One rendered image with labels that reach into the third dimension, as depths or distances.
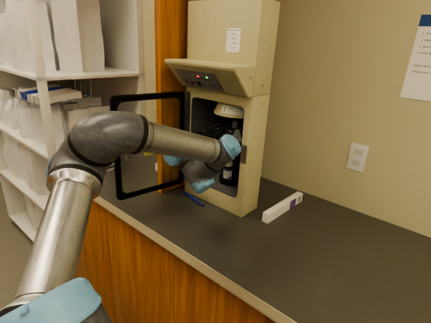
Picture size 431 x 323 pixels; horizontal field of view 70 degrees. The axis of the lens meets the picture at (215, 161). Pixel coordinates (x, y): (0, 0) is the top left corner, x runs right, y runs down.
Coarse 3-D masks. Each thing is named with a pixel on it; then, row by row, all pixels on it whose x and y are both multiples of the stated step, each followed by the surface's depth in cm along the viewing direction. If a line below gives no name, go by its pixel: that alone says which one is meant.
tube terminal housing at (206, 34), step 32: (224, 0) 102; (256, 0) 95; (192, 32) 114; (224, 32) 105; (256, 32) 97; (256, 64) 100; (192, 96) 122; (224, 96) 112; (256, 96) 106; (256, 128) 111; (256, 160) 117; (192, 192) 136; (256, 192) 125
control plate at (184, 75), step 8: (184, 72) 110; (192, 72) 107; (200, 72) 104; (184, 80) 116; (192, 80) 112; (200, 80) 109; (208, 80) 106; (216, 80) 103; (208, 88) 111; (216, 88) 108
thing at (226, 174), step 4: (240, 144) 124; (236, 156) 125; (240, 156) 126; (232, 160) 126; (236, 160) 126; (228, 164) 126; (232, 164) 126; (236, 164) 126; (224, 168) 128; (228, 168) 127; (232, 168) 127; (236, 168) 127; (220, 172) 133; (224, 172) 128; (228, 172) 128; (232, 172) 127; (236, 172) 128; (224, 176) 129; (228, 176) 128; (232, 176) 128; (236, 176) 128
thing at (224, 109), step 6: (216, 108) 120; (222, 108) 117; (228, 108) 115; (234, 108) 115; (240, 108) 115; (216, 114) 119; (222, 114) 116; (228, 114) 115; (234, 114) 115; (240, 114) 115
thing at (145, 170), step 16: (112, 96) 104; (144, 112) 113; (160, 112) 118; (176, 112) 122; (176, 128) 125; (128, 160) 115; (144, 160) 120; (160, 160) 125; (128, 176) 117; (144, 176) 122; (160, 176) 127; (176, 176) 133; (128, 192) 120
